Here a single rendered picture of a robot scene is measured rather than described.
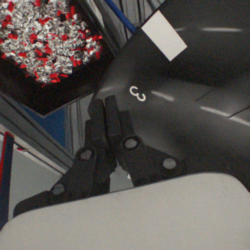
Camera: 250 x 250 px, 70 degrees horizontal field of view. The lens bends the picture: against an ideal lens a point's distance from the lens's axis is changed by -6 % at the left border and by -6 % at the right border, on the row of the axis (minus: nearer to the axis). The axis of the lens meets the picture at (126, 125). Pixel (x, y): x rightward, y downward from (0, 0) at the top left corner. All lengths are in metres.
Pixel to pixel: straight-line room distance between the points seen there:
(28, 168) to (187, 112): 1.18
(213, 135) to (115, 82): 0.10
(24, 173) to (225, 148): 1.20
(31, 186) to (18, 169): 0.15
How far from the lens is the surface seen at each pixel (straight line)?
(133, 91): 0.17
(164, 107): 0.16
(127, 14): 1.16
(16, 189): 1.29
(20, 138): 0.45
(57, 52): 0.30
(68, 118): 0.79
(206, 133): 0.17
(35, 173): 1.24
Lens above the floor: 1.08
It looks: 31 degrees down
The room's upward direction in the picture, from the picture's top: 167 degrees clockwise
